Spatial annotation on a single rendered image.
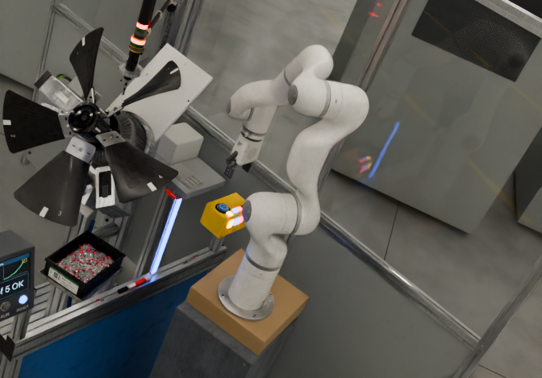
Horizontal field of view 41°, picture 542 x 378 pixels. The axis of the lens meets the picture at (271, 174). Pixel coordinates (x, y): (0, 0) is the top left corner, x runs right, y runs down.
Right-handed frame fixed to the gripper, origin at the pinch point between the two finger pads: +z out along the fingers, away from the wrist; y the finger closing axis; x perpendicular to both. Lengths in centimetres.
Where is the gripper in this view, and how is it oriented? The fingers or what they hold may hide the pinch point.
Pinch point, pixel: (237, 171)
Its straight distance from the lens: 246.2
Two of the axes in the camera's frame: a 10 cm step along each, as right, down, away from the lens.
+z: -3.4, 7.9, 5.2
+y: 6.2, -2.3, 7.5
